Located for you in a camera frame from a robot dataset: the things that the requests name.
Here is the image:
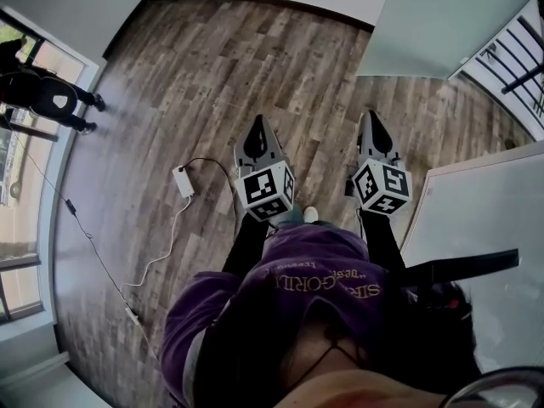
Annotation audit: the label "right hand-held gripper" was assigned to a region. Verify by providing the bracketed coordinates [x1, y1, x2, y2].
[343, 109, 413, 218]

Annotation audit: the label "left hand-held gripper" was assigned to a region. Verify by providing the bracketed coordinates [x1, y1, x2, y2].
[233, 114, 296, 224]

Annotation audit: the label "person's right forearm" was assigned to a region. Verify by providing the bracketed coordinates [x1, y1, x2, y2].
[358, 207, 408, 271]

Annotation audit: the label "person's left forearm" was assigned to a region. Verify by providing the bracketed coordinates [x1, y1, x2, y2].
[220, 212, 273, 276]

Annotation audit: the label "blue jeans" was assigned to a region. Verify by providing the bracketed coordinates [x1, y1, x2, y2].
[280, 208, 339, 230]

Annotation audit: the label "white power strip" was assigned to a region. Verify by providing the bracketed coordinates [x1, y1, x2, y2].
[172, 165, 196, 198]

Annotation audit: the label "purple sweatshirt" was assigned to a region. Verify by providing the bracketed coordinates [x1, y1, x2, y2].
[160, 221, 409, 405]

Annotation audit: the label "striped frosted glass partition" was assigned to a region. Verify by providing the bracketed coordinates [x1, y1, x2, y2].
[399, 141, 544, 376]

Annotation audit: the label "black metal railing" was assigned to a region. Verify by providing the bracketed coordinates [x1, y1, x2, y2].
[458, 14, 544, 121]

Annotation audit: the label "person's neck and chin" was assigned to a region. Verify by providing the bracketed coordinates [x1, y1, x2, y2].
[271, 312, 451, 408]

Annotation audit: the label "large window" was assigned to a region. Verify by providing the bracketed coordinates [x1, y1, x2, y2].
[0, 8, 99, 335]

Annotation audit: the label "white power cable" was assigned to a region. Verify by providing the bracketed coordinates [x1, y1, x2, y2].
[120, 195, 193, 288]

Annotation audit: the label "thin black cable with adapter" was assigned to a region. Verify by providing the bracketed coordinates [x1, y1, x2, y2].
[0, 115, 137, 314]

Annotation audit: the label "black cord necklace red pendant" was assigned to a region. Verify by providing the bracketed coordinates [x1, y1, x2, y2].
[291, 325, 371, 394]

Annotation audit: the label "grey curved head-mount rim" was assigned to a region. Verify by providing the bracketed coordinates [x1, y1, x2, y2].
[437, 365, 544, 408]

